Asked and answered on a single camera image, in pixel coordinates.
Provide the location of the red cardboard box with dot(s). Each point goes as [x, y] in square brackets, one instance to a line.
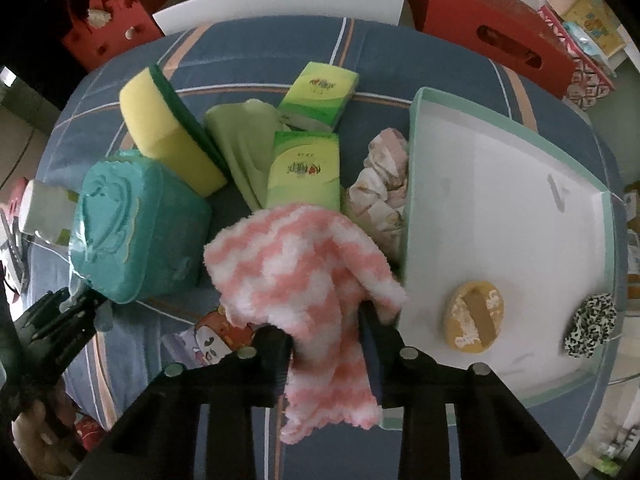
[508, 32]

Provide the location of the light green cloth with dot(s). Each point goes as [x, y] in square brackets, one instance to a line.
[244, 133]

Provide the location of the red white patterned basket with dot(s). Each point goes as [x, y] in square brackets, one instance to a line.
[589, 83]

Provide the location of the beige gift bag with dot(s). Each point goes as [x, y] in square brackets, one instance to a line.
[595, 18]

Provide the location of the white foam board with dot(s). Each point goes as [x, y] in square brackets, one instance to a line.
[195, 13]

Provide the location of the green tissue pack near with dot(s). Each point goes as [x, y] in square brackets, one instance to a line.
[305, 169]

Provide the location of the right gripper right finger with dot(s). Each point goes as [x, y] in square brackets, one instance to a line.
[497, 437]

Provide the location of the green tissue pack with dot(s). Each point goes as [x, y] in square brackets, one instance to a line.
[305, 169]
[317, 98]

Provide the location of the cartoon printed pouch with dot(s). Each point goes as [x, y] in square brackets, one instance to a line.
[207, 341]

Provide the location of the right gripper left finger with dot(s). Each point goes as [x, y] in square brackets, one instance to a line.
[196, 424]

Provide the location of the person's left hand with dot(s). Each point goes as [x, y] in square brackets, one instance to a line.
[27, 432]

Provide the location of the red tote bag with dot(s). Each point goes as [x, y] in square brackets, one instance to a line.
[108, 28]

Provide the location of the green tissue pack far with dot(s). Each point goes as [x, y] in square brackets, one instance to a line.
[317, 98]

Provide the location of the white tray with green rim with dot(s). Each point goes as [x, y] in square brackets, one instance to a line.
[490, 200]

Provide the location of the black white leopard scrunchie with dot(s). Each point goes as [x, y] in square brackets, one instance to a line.
[591, 325]

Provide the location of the pink white chevron cloth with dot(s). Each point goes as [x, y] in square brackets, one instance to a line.
[306, 270]

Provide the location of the yellow green sponge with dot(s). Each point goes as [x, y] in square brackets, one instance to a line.
[164, 129]

